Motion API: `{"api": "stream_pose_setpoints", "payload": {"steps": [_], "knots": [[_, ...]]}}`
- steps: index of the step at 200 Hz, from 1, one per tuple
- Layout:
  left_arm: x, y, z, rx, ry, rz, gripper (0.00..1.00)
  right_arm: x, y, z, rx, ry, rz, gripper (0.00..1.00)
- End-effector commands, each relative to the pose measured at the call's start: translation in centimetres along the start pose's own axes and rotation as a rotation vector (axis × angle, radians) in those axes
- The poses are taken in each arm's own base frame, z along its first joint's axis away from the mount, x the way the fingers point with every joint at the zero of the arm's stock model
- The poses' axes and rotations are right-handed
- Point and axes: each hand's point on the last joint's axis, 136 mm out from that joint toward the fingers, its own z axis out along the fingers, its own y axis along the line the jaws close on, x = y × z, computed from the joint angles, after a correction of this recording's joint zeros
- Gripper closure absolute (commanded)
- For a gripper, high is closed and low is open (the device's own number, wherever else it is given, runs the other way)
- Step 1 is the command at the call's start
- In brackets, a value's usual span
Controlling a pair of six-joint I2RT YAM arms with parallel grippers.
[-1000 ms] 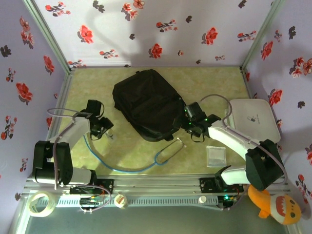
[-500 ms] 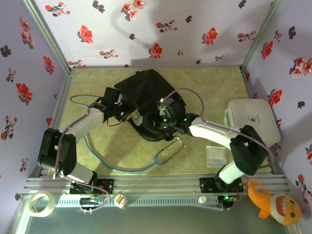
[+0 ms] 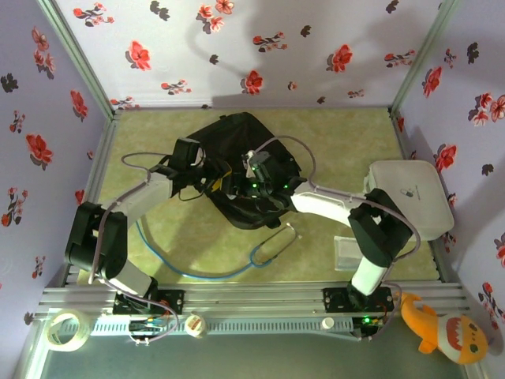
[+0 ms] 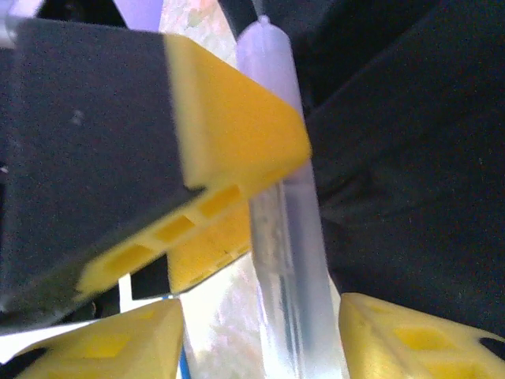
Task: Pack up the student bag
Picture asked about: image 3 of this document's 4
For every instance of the blue stethoscope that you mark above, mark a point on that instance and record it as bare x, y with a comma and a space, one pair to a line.
221, 273

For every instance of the small white red-label bottle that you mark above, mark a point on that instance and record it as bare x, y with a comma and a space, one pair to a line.
195, 325

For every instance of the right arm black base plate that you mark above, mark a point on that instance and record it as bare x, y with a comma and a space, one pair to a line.
335, 300

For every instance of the clear tape roll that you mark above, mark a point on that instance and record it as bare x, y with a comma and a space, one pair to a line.
55, 335

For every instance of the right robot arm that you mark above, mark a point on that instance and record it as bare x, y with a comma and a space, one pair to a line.
378, 225

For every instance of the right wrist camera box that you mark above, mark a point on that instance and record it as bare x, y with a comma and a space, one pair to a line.
258, 163

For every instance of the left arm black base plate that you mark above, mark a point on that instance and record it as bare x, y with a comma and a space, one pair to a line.
169, 302

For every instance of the aluminium frame post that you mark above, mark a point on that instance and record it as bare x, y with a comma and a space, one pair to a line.
422, 59
75, 55

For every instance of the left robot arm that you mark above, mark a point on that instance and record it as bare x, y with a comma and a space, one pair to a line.
94, 237

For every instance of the orange shark plush toy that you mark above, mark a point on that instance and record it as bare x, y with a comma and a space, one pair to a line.
453, 335

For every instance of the aluminium frame rail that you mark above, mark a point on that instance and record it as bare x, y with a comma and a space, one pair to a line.
252, 300

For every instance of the black backpack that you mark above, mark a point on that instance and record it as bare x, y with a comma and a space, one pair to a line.
233, 134

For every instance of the white plastic medicine box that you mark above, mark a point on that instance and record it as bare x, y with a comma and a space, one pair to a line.
414, 189

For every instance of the clear square plastic case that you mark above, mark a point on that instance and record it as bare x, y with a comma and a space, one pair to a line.
345, 252

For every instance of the small white bottle cap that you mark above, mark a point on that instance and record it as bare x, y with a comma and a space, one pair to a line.
328, 323

